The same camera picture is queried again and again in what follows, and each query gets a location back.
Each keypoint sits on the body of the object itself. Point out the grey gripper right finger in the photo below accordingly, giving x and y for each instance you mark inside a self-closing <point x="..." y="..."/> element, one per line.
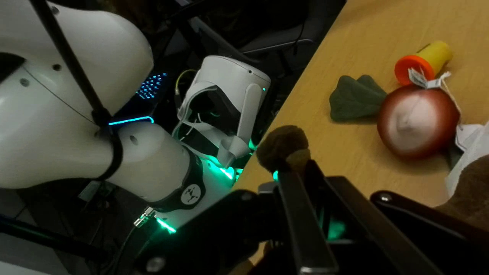
<point x="371" y="223"/>

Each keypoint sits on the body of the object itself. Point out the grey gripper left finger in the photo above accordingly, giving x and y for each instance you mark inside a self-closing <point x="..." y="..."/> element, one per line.
<point x="305" y="223"/>

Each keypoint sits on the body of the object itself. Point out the brown moose plush toy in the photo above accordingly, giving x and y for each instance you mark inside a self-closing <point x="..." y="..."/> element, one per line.
<point x="282" y="145"/>

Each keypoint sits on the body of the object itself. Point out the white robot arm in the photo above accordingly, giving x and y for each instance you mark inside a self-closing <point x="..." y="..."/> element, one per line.
<point x="50" y="127"/>

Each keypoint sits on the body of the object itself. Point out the red onion plush toy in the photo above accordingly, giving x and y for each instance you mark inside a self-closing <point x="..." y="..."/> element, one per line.
<point x="417" y="122"/>

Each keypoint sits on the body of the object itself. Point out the white orange plastic bag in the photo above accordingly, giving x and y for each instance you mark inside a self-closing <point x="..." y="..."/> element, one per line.
<point x="470" y="139"/>

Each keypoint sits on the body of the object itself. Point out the orange yellow toy cup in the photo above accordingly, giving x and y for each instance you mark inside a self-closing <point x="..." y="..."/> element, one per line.
<point x="424" y="58"/>

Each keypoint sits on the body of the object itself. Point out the large green felt leaf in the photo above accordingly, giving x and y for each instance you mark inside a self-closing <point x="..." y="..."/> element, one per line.
<point x="356" y="99"/>

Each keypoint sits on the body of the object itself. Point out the white VR headset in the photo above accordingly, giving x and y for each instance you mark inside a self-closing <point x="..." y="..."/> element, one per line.
<point x="229" y="81"/>

